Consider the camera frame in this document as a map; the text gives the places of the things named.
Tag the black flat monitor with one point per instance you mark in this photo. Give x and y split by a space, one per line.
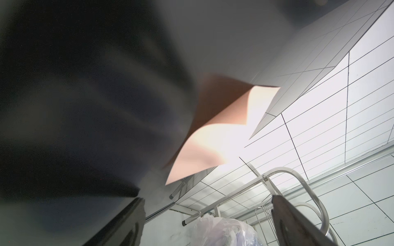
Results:
98 96

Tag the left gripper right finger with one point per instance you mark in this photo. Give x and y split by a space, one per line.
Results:
293 228

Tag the pink note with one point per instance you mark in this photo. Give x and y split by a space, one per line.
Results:
227 114

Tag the purple trash bin with liner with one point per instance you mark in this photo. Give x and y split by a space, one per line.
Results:
218 231

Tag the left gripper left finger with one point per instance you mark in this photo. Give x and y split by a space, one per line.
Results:
123 230

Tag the steel dish rack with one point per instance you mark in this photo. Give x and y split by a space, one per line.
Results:
316 213

